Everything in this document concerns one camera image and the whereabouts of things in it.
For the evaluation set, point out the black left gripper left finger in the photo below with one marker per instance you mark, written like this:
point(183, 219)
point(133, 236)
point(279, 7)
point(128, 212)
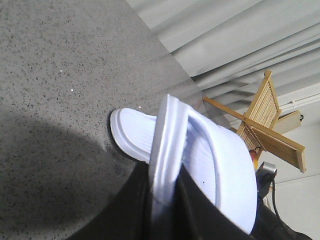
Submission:
point(124, 217)

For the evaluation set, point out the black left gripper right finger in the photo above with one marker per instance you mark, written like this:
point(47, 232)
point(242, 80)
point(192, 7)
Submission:
point(195, 217)

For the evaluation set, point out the light blue slipper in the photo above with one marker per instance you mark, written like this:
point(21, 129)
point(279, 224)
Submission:
point(217, 160)
point(133, 132)

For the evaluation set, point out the grey webcam on stand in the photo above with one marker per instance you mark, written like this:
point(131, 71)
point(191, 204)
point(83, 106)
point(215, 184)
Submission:
point(265, 175)

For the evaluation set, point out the wooden slatted rack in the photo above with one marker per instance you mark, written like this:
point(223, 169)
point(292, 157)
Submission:
point(257, 126)

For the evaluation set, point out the white pleated curtain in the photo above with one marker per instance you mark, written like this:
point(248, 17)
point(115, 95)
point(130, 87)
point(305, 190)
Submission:
point(226, 45)

